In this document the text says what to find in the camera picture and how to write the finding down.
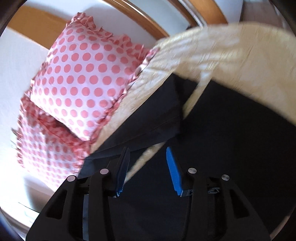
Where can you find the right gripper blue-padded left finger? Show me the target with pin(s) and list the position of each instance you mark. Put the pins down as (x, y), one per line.
(62, 216)

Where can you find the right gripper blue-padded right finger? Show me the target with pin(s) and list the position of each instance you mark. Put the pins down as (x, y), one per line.
(217, 209)

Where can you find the black pants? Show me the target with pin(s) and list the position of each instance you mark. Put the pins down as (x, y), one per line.
(150, 209)

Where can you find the left pink polka-dot pillow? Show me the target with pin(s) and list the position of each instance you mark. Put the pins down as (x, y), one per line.
(46, 149)

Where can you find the pink polka-dot pillow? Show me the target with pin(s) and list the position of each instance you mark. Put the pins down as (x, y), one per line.
(85, 74)
(46, 149)

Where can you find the right pink polka-dot pillow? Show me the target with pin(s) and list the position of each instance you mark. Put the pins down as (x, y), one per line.
(85, 74)

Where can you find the cream floral bed sheet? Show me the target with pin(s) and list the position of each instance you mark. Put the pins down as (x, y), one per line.
(219, 53)

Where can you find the wooden door frame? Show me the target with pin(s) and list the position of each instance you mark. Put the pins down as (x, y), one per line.
(144, 21)

